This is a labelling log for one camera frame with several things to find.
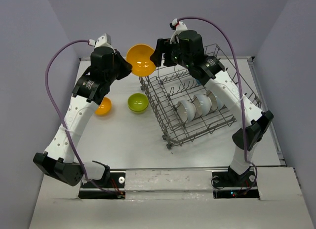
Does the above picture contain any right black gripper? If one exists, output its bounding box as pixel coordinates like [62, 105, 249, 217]
[150, 38, 192, 70]

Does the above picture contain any orange bowl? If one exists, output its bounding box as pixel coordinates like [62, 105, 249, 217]
[94, 97, 112, 116]
[126, 44, 156, 77]

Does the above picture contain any grey wire dish rack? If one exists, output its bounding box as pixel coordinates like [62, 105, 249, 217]
[139, 43, 262, 150]

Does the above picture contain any white bowl stack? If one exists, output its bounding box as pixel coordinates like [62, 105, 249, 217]
[177, 100, 196, 123]

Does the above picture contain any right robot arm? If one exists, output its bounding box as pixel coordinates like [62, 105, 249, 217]
[150, 30, 274, 186]

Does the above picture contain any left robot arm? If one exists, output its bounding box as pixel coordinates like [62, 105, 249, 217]
[33, 46, 132, 186]

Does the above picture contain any green bowl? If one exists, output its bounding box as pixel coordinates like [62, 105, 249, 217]
[127, 93, 149, 114]

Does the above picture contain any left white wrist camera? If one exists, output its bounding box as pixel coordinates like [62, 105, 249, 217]
[88, 33, 113, 49]

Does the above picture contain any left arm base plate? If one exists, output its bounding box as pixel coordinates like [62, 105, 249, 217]
[78, 171, 126, 200]

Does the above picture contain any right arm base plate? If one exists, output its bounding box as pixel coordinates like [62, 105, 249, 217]
[210, 170, 260, 199]

